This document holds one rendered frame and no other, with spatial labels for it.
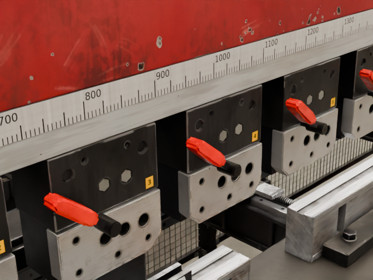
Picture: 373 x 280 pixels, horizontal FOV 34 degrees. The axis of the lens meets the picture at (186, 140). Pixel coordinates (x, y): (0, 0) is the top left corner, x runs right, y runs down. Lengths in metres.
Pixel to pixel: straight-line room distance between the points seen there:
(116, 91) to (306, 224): 0.56
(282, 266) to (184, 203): 0.38
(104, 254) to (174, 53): 0.25
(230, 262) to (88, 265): 0.32
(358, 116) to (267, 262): 0.31
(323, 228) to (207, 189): 0.39
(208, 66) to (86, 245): 0.26
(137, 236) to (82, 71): 0.23
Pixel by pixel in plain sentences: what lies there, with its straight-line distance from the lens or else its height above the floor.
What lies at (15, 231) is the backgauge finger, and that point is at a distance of 0.97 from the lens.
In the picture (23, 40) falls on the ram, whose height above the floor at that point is 1.38.
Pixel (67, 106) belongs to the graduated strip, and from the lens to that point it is 0.64.
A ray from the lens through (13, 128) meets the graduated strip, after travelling 0.61.
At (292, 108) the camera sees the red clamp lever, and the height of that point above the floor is 1.22.
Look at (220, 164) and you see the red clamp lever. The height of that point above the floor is 1.19.
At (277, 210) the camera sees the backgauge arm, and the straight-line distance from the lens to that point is 1.37.
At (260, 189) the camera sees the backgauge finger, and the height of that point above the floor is 1.00.
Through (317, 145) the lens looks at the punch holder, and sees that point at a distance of 1.02.
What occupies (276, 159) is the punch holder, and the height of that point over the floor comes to 1.13.
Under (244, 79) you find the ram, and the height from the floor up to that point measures 1.27.
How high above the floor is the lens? 1.51
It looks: 22 degrees down
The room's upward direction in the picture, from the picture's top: 1 degrees counter-clockwise
